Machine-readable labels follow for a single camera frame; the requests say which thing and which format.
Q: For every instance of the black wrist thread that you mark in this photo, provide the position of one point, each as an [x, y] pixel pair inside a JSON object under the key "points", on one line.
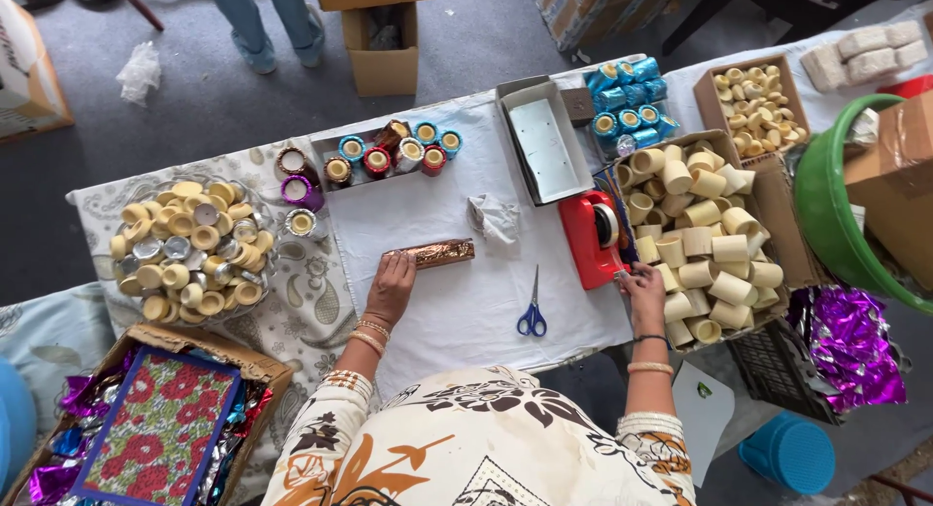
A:
{"points": [[649, 338]]}

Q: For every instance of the red tape dispenser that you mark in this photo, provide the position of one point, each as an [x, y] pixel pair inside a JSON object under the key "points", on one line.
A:
{"points": [[579, 236]]}

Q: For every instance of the person's left hand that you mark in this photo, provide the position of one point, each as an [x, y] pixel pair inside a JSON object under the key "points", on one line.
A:
{"points": [[388, 291]]}

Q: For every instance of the blue patterned carton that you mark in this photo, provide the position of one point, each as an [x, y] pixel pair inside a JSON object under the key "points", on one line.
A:
{"points": [[605, 10]]}

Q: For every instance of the brown foil wrapped tube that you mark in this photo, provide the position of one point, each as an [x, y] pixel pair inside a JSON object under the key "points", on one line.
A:
{"points": [[293, 160]]}

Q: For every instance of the blue plastic stool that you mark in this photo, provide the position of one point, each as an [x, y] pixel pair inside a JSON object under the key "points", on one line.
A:
{"points": [[791, 455]]}

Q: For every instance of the white printed carton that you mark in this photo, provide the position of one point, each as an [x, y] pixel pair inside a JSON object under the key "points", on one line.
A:
{"points": [[29, 83]]}

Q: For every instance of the purple foil wrapped tube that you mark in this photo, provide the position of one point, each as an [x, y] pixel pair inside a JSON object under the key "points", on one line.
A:
{"points": [[302, 194]]}

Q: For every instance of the white table cloth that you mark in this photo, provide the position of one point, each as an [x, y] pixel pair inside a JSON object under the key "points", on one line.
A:
{"points": [[452, 309]]}

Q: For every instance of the taped brown carton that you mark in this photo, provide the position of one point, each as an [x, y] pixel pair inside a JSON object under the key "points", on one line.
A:
{"points": [[904, 170]]}

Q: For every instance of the person's patterned dress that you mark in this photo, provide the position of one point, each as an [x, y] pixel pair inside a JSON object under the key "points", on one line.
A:
{"points": [[466, 448]]}

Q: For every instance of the paisley print cloth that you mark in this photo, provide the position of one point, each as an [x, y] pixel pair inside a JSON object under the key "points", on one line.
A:
{"points": [[306, 309]]}

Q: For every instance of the silver foil wrapped tube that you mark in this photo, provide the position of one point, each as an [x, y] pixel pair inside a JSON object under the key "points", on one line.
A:
{"points": [[301, 222]]}

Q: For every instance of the worn cardboard carton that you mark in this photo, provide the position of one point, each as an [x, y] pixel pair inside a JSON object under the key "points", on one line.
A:
{"points": [[219, 353]]}

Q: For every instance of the black plastic crate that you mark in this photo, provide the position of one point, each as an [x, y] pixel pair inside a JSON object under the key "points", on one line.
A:
{"points": [[765, 367]]}

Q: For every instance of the large cardboard box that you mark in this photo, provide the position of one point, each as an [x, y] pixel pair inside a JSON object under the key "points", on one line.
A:
{"points": [[780, 214]]}

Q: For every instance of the person's right hand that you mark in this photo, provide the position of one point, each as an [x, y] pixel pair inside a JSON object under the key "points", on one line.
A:
{"points": [[647, 302]]}

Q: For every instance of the dark furniture frame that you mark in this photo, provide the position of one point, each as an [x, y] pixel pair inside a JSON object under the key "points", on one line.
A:
{"points": [[772, 3]]}

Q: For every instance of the small cardboard box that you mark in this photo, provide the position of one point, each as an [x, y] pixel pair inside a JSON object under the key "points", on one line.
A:
{"points": [[703, 98]]}

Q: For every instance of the dark brown block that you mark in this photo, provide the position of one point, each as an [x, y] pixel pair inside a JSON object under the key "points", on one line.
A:
{"points": [[578, 106]]}

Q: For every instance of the light blue cloth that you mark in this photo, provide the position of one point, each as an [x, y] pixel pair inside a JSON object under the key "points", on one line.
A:
{"points": [[51, 338]]}

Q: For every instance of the copper foil tube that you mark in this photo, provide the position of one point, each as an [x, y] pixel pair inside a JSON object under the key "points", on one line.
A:
{"points": [[444, 252]]}

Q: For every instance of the grey white tablecloth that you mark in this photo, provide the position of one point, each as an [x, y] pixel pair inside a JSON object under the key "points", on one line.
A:
{"points": [[827, 106]]}

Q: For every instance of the white paper sheet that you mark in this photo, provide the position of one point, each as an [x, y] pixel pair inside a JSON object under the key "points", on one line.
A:
{"points": [[700, 433]]}

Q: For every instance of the purple foil sheet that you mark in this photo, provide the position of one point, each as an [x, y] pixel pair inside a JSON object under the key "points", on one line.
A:
{"points": [[853, 345]]}

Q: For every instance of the clear tape roll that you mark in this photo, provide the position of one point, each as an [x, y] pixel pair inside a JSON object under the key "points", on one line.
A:
{"points": [[607, 214]]}

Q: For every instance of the heap of cream caps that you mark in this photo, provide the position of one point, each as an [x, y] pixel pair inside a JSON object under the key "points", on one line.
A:
{"points": [[189, 251]]}

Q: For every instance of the heap of coloured foil sheets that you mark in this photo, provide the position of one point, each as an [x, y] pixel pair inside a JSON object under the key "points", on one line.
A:
{"points": [[240, 426]]}

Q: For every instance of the green plastic basin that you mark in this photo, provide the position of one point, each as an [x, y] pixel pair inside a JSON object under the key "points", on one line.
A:
{"points": [[824, 200]]}

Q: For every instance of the group of blue foil tubes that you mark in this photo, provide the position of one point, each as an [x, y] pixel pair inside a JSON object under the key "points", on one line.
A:
{"points": [[627, 98]]}

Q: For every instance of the heap of small cream cups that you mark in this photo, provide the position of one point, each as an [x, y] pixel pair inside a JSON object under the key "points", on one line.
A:
{"points": [[758, 112]]}

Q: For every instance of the person's left fingers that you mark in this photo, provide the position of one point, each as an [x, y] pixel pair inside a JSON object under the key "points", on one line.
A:
{"points": [[399, 264]]}

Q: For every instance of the glass bowl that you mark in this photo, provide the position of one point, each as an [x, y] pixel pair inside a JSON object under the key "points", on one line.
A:
{"points": [[267, 192]]}

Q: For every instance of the grey cardboard tray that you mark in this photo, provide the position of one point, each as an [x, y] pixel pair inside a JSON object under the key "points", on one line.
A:
{"points": [[321, 147]]}

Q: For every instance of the row of mixed foil tubes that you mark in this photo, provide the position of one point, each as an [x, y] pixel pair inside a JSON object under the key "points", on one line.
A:
{"points": [[393, 152]]}

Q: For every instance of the gold bangle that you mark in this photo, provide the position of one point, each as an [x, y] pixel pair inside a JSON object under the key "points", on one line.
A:
{"points": [[650, 368], [367, 343], [375, 328]]}

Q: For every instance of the person's right fingers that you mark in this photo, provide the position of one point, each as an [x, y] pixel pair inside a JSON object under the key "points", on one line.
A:
{"points": [[638, 276]]}

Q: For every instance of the floral print tray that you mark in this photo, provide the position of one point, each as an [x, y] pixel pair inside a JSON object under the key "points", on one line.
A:
{"points": [[157, 429]]}

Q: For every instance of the open white box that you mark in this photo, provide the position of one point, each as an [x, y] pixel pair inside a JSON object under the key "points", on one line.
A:
{"points": [[547, 149]]}

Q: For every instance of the crumpled white paper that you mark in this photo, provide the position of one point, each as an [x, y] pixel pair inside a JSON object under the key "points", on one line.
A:
{"points": [[495, 218]]}

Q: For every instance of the open tall cardboard box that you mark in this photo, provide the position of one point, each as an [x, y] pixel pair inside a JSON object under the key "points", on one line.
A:
{"points": [[383, 72]]}

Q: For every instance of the white wrapped block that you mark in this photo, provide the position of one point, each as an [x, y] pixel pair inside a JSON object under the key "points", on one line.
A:
{"points": [[862, 41], [824, 67], [912, 54], [872, 65], [904, 32]]}

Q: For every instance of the blue plastic tub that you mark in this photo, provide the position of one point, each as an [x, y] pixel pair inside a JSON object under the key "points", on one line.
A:
{"points": [[13, 426]]}

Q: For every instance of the heap of cream cylinders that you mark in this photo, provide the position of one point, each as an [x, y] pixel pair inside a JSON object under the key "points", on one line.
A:
{"points": [[700, 243]]}

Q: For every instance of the crumpled clear plastic bag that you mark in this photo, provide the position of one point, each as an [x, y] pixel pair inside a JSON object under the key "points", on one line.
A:
{"points": [[138, 72]]}

